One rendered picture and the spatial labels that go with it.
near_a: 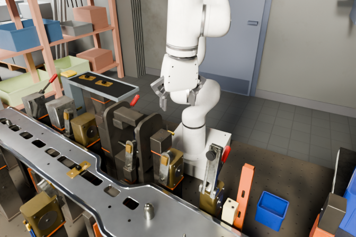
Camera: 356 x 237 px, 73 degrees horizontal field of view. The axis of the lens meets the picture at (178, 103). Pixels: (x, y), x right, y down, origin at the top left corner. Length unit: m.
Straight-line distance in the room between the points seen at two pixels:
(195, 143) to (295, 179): 0.56
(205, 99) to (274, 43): 2.43
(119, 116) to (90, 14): 2.92
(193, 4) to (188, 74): 0.18
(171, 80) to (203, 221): 0.43
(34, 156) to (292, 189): 1.18
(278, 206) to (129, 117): 0.76
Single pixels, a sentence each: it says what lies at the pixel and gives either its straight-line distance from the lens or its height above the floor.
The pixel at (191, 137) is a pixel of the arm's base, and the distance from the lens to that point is 1.22.
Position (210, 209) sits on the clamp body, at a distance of 0.84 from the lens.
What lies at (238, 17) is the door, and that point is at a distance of 3.39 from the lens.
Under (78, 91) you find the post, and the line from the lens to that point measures 1.46.
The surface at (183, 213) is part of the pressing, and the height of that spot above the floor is 1.00.
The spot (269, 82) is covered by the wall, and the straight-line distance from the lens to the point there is 3.59.
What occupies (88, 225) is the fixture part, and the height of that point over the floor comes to 0.83.
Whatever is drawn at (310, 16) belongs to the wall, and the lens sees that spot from 3.33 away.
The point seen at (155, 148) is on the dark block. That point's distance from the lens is 0.90.
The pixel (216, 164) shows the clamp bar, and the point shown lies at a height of 1.17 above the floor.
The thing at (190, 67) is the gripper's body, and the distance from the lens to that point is 0.66.
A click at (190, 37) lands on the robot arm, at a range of 0.61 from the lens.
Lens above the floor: 1.66
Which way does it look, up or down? 30 degrees down
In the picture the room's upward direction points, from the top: straight up
